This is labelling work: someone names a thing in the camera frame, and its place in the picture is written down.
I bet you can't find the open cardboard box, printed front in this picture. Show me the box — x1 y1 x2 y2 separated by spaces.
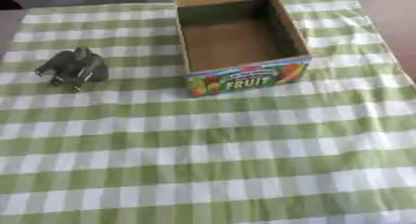
172 0 314 98

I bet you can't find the grey toy elephant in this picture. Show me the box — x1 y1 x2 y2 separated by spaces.
32 46 111 93

